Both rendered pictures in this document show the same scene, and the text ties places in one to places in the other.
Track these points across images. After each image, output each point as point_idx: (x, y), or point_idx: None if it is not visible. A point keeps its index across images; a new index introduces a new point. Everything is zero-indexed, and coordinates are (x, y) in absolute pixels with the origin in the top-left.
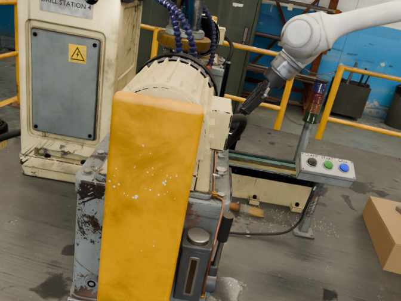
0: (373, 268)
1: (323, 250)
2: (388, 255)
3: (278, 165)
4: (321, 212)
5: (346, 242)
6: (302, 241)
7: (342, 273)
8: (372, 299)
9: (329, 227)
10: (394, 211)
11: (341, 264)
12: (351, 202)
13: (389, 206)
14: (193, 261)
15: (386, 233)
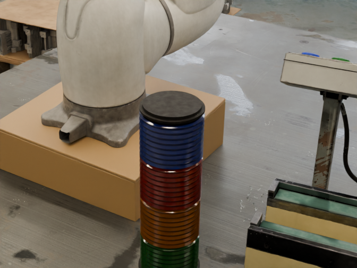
0: (236, 146)
1: (300, 173)
2: (222, 123)
3: (342, 241)
4: (237, 233)
5: (243, 178)
6: (329, 188)
7: (296, 146)
8: (280, 123)
9: (251, 204)
10: (136, 141)
11: (286, 155)
12: (121, 251)
13: (126, 152)
14: None
15: (207, 119)
